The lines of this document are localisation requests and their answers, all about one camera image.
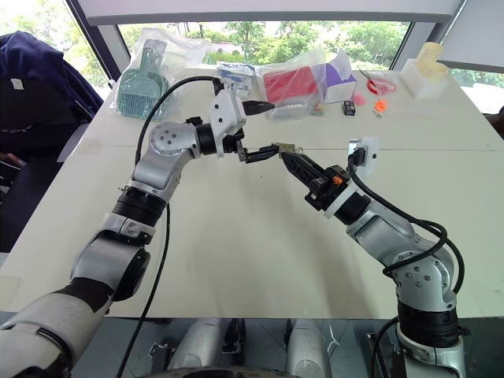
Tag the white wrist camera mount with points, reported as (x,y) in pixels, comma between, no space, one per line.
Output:
(225,112)
(368,155)

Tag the blue white packet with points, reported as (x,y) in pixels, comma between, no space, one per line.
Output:
(236,78)

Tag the dark blue jacket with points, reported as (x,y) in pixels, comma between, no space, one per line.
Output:
(35,78)

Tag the grey rounded robot leg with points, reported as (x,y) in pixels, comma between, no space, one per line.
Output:
(307,346)
(197,342)

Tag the orange small object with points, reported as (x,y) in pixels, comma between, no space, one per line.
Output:
(380,105)

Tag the brass padlock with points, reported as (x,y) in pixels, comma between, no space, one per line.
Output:
(287,148)

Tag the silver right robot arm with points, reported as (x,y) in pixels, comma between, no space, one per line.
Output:
(421,275)

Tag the red item in clear bag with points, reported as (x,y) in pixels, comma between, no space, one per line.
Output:
(289,82)

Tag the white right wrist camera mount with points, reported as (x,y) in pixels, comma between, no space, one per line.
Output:
(368,155)

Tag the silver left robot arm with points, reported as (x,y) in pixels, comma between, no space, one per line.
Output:
(157,165)

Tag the white printed block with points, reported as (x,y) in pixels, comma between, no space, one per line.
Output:
(419,80)

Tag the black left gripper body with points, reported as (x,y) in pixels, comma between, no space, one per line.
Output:
(231,145)

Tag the pink small object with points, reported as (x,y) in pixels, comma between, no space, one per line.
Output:
(358,98)

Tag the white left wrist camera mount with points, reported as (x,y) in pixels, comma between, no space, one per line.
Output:
(225,112)

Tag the small black box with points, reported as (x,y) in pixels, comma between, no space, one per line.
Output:
(349,108)

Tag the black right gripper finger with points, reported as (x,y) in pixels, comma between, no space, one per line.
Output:
(309,165)
(301,175)

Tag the black chair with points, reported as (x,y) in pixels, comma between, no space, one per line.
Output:
(35,173)

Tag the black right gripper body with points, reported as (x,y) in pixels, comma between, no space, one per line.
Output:
(327,187)

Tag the small brown item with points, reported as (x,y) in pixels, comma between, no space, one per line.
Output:
(319,108)

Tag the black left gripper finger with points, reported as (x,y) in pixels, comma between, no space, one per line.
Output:
(262,153)
(258,107)

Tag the clear plastic bag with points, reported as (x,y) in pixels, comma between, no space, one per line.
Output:
(177,55)

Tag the teal plastic scoop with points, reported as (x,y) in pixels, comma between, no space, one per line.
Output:
(139,88)

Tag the red scissors in clear bag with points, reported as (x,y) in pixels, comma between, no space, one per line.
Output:
(380,83)

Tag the purple white carton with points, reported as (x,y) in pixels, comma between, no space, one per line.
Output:
(340,82)

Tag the cream plastic cylinder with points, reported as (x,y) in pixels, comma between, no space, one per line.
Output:
(431,59)

